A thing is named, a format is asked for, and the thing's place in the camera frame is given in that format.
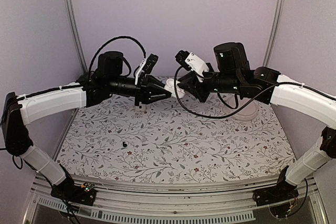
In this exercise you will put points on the white earbud charging case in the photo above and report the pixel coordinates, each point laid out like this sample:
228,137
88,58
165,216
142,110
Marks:
174,89

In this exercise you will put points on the white round dish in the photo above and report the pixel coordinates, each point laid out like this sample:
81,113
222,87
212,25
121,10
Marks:
249,113

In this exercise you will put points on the right aluminium corner post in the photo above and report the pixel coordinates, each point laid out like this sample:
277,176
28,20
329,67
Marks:
279,4

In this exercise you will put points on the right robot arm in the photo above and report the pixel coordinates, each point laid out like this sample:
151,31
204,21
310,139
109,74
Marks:
268,86

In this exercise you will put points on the aluminium corner post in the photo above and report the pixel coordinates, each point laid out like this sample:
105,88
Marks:
75,34
279,4

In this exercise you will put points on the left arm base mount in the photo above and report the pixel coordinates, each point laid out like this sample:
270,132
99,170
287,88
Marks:
84,194

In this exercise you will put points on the left aluminium corner post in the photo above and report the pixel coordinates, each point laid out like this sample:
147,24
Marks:
75,34

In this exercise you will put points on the floral patterned table mat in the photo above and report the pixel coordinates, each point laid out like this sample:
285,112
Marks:
173,142

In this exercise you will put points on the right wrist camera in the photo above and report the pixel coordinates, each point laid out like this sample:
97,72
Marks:
191,62

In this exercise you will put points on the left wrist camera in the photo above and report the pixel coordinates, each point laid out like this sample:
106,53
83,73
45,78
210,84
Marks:
146,66

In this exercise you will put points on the small white round device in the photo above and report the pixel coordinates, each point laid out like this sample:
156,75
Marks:
141,107

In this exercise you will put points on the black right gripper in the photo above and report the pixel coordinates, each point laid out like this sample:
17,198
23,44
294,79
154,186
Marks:
196,91

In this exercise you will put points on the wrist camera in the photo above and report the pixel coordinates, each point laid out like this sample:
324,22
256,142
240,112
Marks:
191,62
146,66

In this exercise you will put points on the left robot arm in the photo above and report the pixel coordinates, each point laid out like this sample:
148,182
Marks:
89,90

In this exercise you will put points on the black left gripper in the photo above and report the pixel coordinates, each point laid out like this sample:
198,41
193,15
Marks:
145,90

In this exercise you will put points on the aluminium front rail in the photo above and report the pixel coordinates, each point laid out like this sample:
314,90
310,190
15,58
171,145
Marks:
131,202

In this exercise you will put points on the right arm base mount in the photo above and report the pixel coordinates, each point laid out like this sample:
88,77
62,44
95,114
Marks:
274,194

